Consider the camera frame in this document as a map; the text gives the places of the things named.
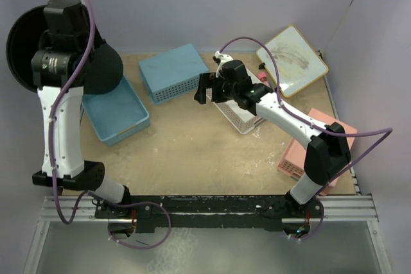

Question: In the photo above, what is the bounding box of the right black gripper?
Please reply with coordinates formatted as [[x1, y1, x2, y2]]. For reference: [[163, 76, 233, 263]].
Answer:
[[195, 73, 238, 105]]

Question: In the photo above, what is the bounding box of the blue basket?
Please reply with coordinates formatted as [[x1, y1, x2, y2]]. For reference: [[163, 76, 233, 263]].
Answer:
[[82, 76, 150, 146], [139, 44, 209, 105]]

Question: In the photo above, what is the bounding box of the white plastic basket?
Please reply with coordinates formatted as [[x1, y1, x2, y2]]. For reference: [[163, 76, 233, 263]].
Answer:
[[213, 100, 265, 135]]

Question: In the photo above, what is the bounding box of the large black plastic bucket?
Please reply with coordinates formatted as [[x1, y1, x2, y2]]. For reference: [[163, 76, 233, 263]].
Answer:
[[6, 5, 123, 94]]

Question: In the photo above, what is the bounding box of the pink plastic basket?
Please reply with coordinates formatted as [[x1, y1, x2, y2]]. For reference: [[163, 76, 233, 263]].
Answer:
[[277, 108, 358, 196]]

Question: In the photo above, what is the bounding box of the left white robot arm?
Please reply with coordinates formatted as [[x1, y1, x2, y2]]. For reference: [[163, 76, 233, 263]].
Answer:
[[31, 0, 132, 218]]

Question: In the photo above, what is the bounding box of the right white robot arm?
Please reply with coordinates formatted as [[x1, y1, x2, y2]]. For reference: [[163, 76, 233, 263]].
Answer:
[[194, 60, 351, 217]]

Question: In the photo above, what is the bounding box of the pink capped small bottle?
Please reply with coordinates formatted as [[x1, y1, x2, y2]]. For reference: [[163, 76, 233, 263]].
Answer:
[[258, 72, 270, 87]]

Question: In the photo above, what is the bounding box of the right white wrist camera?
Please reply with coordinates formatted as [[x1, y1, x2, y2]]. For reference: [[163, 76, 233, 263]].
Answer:
[[213, 51, 233, 69]]

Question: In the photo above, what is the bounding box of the small whiteboard with wooden frame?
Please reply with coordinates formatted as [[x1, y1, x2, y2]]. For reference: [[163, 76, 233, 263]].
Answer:
[[256, 25, 329, 98]]

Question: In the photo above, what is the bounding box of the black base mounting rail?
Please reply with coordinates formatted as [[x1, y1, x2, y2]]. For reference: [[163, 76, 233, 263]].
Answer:
[[93, 195, 323, 233]]

